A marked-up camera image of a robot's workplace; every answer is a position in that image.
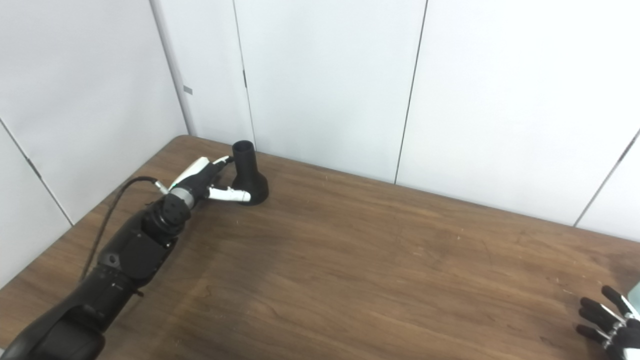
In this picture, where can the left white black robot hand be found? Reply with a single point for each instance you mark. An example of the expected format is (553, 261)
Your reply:
(197, 175)

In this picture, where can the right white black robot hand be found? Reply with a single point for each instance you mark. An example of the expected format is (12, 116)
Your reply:
(617, 327)

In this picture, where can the black funnel-shaped nozzle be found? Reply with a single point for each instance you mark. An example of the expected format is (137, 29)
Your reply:
(250, 180)

